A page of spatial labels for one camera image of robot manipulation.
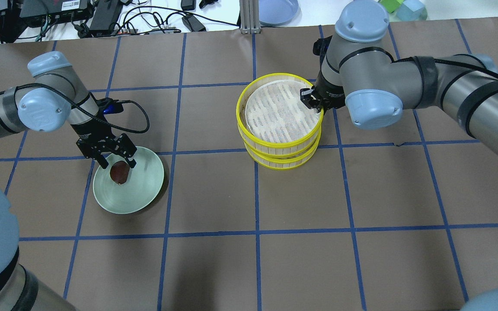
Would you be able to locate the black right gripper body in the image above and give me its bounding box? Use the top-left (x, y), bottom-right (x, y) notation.
top-left (310, 77), bottom-right (346, 111)

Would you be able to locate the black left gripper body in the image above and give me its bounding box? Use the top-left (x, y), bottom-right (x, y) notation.
top-left (75, 130), bottom-right (120, 158)

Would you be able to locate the brown bun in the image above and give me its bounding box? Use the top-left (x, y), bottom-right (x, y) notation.
top-left (109, 161), bottom-right (130, 185)

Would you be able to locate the yellow steamer top layer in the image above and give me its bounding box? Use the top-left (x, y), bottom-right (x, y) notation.
top-left (236, 73), bottom-right (324, 157)

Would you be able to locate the yellow steamer layer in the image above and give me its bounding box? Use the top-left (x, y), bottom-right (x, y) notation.
top-left (244, 134), bottom-right (321, 171)
top-left (236, 73), bottom-right (324, 157)

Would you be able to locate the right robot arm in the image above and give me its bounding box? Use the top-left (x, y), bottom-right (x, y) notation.
top-left (301, 0), bottom-right (498, 156)

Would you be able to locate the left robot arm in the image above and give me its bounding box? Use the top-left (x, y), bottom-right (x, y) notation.
top-left (0, 51), bottom-right (137, 311)

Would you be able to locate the yellow steamer bottom layer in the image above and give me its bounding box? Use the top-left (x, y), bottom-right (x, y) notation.
top-left (244, 134), bottom-right (321, 171)

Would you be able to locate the light green plate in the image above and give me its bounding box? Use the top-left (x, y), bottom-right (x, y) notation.
top-left (92, 147), bottom-right (165, 214)

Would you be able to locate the blue plate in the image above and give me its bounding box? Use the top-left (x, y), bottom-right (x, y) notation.
top-left (259, 0), bottom-right (299, 26)

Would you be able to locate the green foam cube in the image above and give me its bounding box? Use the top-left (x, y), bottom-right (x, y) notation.
top-left (379, 0), bottom-right (404, 13)

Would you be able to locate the blue foam cube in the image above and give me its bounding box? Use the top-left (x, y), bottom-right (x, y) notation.
top-left (396, 0), bottom-right (426, 21)

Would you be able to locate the black power adapter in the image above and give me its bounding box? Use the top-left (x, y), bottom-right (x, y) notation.
top-left (181, 15), bottom-right (206, 32)

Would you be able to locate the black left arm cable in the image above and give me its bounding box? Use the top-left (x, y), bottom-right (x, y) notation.
top-left (0, 83), bottom-right (150, 134)

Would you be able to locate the aluminium frame post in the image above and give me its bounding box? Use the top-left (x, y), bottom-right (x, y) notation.
top-left (239, 0), bottom-right (261, 34)

